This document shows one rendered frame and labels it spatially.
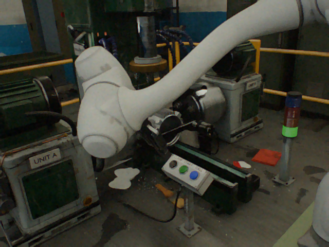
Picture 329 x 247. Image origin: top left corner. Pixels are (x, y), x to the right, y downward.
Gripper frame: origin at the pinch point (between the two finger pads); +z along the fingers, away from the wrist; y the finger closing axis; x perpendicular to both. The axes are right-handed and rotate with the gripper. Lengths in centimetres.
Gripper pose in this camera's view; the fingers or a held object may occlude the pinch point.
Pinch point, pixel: (163, 151)
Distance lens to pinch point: 96.4
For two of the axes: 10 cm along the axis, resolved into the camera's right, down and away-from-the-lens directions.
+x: -6.1, 7.3, -3.0
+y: -6.5, -2.6, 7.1
